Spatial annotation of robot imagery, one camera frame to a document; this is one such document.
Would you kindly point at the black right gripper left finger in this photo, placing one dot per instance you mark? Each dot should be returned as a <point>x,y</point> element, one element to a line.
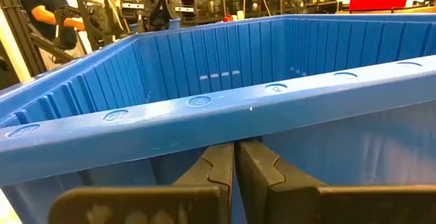
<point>136,203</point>

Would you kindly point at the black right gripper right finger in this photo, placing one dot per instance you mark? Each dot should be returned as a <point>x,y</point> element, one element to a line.
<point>340,207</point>

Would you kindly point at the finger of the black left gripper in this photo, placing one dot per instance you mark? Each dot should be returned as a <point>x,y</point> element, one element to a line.
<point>155,17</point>
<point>165,17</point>

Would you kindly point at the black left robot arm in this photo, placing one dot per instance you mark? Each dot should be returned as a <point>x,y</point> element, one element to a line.
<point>131,13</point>

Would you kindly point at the large blue plastic bin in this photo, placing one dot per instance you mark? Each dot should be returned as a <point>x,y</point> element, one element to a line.
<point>238,47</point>

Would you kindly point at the red cup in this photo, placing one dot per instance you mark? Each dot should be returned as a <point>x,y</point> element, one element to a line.
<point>228,18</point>

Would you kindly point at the pale plastic cup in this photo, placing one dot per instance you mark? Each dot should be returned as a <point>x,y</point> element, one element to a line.
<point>240,15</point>

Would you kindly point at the wooden workbench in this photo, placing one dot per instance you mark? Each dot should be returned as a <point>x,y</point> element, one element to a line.
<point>374,11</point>

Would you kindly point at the red plastic tray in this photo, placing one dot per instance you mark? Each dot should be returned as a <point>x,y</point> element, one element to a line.
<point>378,0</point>

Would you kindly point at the black aluminium rig frame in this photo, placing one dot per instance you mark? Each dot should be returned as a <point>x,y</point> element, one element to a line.
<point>20,30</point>

